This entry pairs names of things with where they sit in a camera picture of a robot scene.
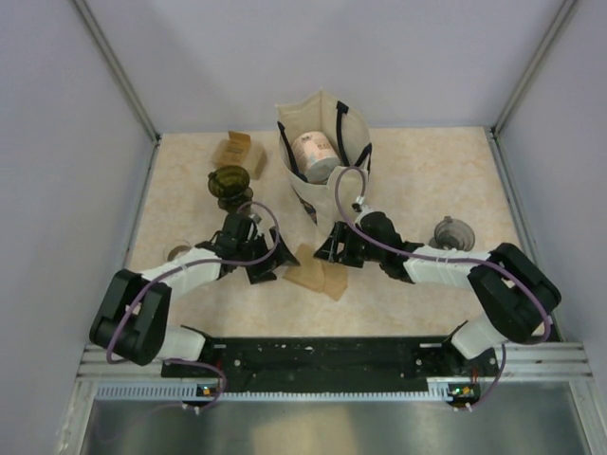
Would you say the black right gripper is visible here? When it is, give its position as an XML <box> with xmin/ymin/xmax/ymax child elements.
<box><xmin>314</xmin><ymin>222</ymin><xmax>385</xmax><ymax>268</ymax></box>

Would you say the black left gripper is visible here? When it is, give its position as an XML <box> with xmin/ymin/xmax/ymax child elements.
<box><xmin>236</xmin><ymin>227</ymin><xmax>299</xmax><ymax>283</ymax></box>

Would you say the olive green coffee dripper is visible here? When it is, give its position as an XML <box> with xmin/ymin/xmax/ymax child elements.
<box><xmin>208</xmin><ymin>165</ymin><xmax>253</xmax><ymax>212</ymax></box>

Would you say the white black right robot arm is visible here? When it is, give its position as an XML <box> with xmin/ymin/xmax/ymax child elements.
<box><xmin>313</xmin><ymin>210</ymin><xmax>561</xmax><ymax>375</ymax></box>

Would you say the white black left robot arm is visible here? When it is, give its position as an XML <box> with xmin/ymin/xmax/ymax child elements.
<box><xmin>89</xmin><ymin>213</ymin><xmax>300</xmax><ymax>376</ymax></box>

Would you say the grey glass server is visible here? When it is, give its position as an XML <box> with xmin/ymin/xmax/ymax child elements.
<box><xmin>235</xmin><ymin>201</ymin><xmax>257</xmax><ymax>217</ymax></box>

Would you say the clear glass carafe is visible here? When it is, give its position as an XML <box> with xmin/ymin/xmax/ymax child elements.
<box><xmin>162</xmin><ymin>243</ymin><xmax>192</xmax><ymax>262</ymax></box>

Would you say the pink wrapped paper roll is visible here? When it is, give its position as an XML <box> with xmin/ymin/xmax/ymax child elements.
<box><xmin>291</xmin><ymin>131</ymin><xmax>340</xmax><ymax>184</ymax></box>

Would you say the cream floral canvas tote bag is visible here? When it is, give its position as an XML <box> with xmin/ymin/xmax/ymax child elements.
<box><xmin>276</xmin><ymin>90</ymin><xmax>373</xmax><ymax>236</ymax></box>

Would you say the brown cardboard box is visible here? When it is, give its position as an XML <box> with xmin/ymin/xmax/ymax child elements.
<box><xmin>212</xmin><ymin>131</ymin><xmax>267</xmax><ymax>180</ymax></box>

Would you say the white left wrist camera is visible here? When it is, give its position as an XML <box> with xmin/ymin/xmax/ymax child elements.
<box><xmin>248</xmin><ymin>211</ymin><xmax>263</xmax><ymax>229</ymax></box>

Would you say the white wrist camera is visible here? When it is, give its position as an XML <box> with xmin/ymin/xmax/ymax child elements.
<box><xmin>352</xmin><ymin>195</ymin><xmax>375</xmax><ymax>225</ymax></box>
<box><xmin>248</xmin><ymin>211</ymin><xmax>263</xmax><ymax>229</ymax></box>

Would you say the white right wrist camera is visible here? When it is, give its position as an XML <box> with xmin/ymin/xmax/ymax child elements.
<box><xmin>352</xmin><ymin>195</ymin><xmax>375</xmax><ymax>225</ymax></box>

